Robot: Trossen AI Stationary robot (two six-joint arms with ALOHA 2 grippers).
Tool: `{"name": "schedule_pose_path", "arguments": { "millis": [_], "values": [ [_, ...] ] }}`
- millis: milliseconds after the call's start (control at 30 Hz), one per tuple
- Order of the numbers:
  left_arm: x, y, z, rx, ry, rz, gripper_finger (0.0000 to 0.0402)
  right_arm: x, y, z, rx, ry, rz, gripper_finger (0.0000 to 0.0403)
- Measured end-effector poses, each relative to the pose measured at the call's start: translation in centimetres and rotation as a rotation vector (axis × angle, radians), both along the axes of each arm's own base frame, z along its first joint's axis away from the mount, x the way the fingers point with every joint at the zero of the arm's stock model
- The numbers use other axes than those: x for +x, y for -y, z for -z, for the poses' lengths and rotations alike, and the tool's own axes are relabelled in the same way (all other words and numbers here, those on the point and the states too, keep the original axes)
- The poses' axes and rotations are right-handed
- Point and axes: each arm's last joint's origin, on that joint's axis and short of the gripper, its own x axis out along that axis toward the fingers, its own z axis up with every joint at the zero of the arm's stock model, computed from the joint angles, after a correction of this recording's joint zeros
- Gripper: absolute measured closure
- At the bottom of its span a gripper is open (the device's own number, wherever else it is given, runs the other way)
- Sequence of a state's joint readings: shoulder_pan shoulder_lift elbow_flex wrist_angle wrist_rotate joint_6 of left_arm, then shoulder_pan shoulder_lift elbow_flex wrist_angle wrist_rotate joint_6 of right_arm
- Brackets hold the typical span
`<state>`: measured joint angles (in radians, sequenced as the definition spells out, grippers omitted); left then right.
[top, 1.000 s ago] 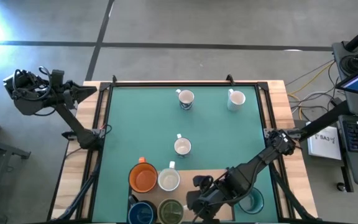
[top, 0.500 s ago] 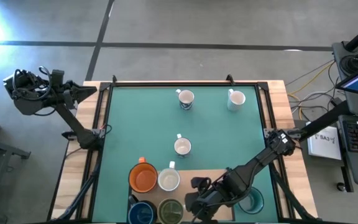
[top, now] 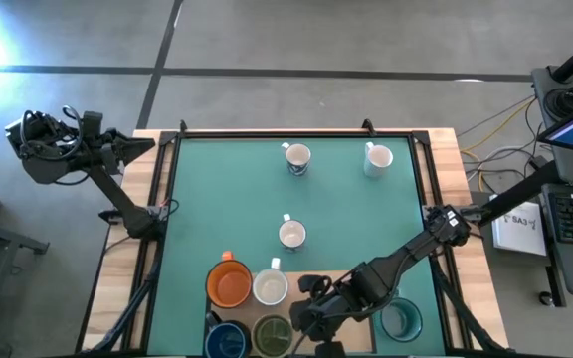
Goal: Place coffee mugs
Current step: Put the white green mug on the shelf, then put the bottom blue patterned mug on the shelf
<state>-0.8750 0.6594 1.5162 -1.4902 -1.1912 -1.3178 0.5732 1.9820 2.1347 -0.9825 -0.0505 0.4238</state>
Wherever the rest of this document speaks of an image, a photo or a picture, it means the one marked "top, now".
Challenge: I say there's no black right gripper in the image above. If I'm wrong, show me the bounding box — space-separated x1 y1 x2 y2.
288 273 367 358

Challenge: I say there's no black coiled cable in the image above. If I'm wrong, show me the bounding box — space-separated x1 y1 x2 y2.
543 85 573 120

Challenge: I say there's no navy white patterned mug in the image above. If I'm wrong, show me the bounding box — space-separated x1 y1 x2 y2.
280 141 312 178

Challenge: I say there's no plain white mug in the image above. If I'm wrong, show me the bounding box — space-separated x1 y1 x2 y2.
252 257 290 307

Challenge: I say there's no black metal table frame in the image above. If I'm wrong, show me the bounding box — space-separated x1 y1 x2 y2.
75 118 509 358

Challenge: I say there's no green table mat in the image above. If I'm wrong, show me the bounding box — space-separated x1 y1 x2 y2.
145 134 448 357

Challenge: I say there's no white printed paper sheet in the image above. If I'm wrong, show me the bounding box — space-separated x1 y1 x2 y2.
490 198 549 258

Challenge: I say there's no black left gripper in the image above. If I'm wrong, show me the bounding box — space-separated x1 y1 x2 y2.
75 111 157 176

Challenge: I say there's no yellow floor cable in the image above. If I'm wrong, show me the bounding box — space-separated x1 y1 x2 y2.
460 96 536 155

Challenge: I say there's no white teal lattice mug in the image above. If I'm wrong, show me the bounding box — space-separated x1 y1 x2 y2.
363 141 395 179

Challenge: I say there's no blue leaf print mug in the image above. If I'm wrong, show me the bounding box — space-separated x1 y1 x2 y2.
278 213 308 253

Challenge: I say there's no light wooden board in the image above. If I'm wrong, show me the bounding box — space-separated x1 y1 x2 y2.
205 268 376 356

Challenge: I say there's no orange mug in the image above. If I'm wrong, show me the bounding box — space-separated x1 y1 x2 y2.
205 251 254 309

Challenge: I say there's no dark blue mug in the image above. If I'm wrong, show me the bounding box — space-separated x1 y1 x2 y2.
203 310 252 358

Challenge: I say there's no black slanted pole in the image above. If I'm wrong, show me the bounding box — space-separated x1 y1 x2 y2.
477 159 561 228

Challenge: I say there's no grey metal stand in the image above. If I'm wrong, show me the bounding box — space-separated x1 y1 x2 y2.
0 213 52 344

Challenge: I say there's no grey floor cable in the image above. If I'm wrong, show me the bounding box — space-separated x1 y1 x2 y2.
465 143 551 180

